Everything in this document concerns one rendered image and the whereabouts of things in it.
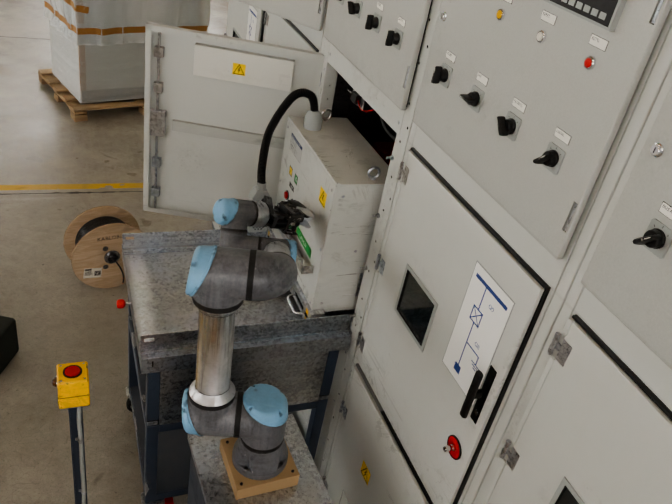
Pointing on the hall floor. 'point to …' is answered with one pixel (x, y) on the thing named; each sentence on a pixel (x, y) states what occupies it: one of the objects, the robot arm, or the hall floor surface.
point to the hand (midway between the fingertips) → (310, 215)
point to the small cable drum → (99, 245)
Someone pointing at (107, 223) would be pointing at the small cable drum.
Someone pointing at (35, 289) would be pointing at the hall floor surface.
